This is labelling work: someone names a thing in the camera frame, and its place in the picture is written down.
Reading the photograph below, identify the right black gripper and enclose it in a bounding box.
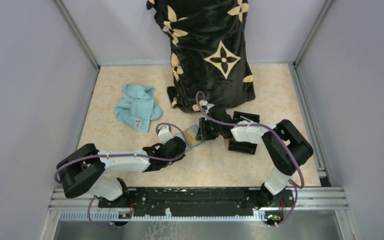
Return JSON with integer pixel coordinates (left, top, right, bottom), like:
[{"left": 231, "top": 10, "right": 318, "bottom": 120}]
[{"left": 195, "top": 116, "right": 222, "bottom": 141}]

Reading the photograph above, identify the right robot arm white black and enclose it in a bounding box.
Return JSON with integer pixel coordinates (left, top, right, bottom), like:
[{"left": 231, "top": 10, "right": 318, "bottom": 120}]
[{"left": 196, "top": 104, "right": 314, "bottom": 206}]

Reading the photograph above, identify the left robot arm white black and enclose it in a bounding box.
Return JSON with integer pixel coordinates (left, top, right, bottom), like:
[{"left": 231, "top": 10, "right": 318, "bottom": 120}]
[{"left": 54, "top": 136, "right": 187, "bottom": 207}]

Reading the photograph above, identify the black card tray box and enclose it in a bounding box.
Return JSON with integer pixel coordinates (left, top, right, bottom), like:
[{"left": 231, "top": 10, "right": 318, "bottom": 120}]
[{"left": 228, "top": 111, "right": 260, "bottom": 155}]

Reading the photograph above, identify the light blue cloth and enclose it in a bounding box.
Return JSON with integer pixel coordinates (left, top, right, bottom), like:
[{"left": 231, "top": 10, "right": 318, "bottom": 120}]
[{"left": 114, "top": 84, "right": 163, "bottom": 133}]

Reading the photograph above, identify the black beige flower-patterned blanket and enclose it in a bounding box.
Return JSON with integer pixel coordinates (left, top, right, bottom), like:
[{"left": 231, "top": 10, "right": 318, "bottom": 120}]
[{"left": 146, "top": 0, "right": 256, "bottom": 113}]

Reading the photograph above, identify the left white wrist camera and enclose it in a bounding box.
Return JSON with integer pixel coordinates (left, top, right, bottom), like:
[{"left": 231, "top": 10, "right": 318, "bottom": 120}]
[{"left": 157, "top": 125, "right": 174, "bottom": 144}]

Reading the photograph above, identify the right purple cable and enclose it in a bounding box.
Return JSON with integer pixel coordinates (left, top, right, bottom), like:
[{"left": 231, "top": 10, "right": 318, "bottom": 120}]
[{"left": 195, "top": 91, "right": 306, "bottom": 229}]

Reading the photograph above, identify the purple cable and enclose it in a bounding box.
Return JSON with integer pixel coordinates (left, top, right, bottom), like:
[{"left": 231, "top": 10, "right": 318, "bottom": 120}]
[
  {"left": 195, "top": 91, "right": 306, "bottom": 229},
  {"left": 53, "top": 122, "right": 189, "bottom": 230}
]

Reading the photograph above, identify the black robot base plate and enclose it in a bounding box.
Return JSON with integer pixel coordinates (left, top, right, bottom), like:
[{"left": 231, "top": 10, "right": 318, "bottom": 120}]
[{"left": 98, "top": 187, "right": 294, "bottom": 217}]

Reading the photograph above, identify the white slotted cable duct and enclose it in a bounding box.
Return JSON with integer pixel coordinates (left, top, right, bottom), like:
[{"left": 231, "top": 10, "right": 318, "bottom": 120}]
[{"left": 59, "top": 209, "right": 281, "bottom": 222}]

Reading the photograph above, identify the aluminium frame rail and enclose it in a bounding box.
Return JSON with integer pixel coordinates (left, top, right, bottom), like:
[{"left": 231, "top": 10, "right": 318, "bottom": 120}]
[{"left": 47, "top": 187, "right": 349, "bottom": 212}]

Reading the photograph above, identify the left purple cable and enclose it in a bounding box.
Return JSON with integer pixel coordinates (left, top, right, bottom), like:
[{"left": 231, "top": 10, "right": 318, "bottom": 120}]
[{"left": 53, "top": 122, "right": 189, "bottom": 230}]

